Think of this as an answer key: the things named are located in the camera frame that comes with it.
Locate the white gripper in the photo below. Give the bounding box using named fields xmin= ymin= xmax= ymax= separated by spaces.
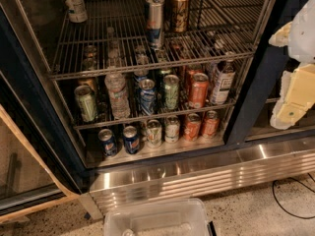
xmin=269 ymin=0 xmax=315 ymax=130

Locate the orange can middle shelf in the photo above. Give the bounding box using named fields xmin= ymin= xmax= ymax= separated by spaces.
xmin=188 ymin=73 xmax=209 ymax=109

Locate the orange can bottom right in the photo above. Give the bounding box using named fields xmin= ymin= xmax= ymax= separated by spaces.
xmin=201 ymin=110 xmax=220 ymax=138

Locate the orange can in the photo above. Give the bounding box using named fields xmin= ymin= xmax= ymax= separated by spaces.
xmin=201 ymin=110 xmax=220 ymax=138
xmin=183 ymin=113 xmax=201 ymax=142

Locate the orange can bottom left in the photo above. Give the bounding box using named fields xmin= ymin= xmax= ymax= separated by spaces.
xmin=183 ymin=113 xmax=201 ymax=142

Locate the light green can middle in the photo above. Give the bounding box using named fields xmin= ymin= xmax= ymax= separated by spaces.
xmin=163 ymin=75 xmax=179 ymax=110

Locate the brown gold tall can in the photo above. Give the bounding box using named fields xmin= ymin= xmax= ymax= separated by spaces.
xmin=171 ymin=0 xmax=190 ymax=32

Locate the blue white striped can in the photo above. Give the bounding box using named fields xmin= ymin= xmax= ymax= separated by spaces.
xmin=139 ymin=79 xmax=156 ymax=115

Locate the silver blue energy drink can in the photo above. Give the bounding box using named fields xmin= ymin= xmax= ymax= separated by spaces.
xmin=145 ymin=0 xmax=164 ymax=49

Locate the stainless steel fridge grille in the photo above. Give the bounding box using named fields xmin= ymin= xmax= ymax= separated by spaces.
xmin=90 ymin=136 xmax=315 ymax=213

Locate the white green can bottom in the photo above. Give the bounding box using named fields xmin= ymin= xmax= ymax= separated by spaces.
xmin=146 ymin=119 xmax=161 ymax=148

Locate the blue pepsi can right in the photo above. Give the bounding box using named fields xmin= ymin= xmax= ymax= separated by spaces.
xmin=123 ymin=126 xmax=140 ymax=154

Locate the blue pepsi can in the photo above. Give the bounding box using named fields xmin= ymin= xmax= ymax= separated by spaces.
xmin=123 ymin=126 xmax=140 ymax=154
xmin=98 ymin=129 xmax=117 ymax=157

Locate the blue pepsi can left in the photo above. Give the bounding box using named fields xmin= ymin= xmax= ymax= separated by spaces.
xmin=98 ymin=129 xmax=117 ymax=157

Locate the green can middle shelf left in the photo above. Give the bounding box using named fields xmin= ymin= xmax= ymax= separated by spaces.
xmin=74 ymin=85 xmax=97 ymax=123

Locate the open glass fridge door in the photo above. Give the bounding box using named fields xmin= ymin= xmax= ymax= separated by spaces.
xmin=0 ymin=10 xmax=83 ymax=224

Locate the dark bottle white label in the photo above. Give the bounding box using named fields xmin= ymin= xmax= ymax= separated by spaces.
xmin=210 ymin=59 xmax=235 ymax=105

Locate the clear plastic water bottle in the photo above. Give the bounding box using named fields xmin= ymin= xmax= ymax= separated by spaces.
xmin=104 ymin=73 xmax=130 ymax=119

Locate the clear plastic bin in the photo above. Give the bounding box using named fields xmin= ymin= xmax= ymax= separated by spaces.
xmin=103 ymin=199 xmax=210 ymax=236

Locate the middle wire fridge shelf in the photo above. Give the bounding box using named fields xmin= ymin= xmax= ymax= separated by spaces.
xmin=72 ymin=96 xmax=237 ymax=131

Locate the wire fridge shelf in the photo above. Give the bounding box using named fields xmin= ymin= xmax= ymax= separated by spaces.
xmin=50 ymin=0 xmax=265 ymax=81
xmin=72 ymin=96 xmax=237 ymax=131

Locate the top wire fridge shelf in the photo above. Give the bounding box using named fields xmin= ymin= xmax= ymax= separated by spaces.
xmin=50 ymin=0 xmax=265 ymax=81

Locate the black floor cable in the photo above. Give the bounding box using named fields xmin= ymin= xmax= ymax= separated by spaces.
xmin=271 ymin=172 xmax=315 ymax=220

